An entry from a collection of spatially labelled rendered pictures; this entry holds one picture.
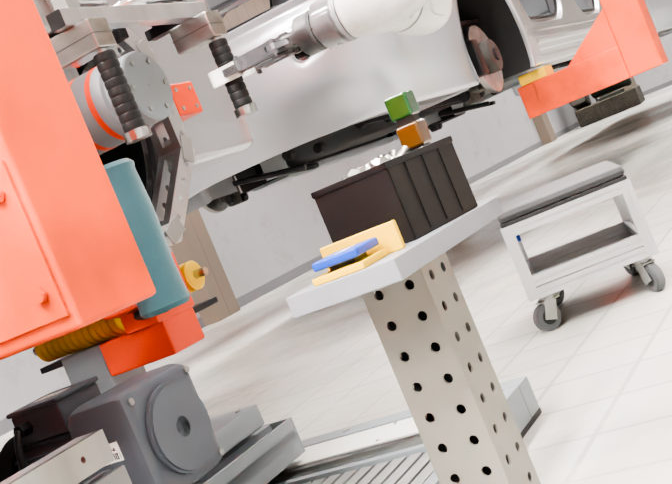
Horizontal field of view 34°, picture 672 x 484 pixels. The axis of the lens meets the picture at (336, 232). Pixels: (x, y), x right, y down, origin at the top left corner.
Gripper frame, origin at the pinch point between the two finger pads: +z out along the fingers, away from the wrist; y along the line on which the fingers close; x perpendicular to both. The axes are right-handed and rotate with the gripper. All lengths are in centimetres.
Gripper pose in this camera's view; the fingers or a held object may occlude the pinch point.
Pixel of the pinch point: (231, 73)
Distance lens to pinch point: 204.1
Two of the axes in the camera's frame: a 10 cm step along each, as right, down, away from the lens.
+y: 4.3, -2.1, 8.8
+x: -3.8, -9.2, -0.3
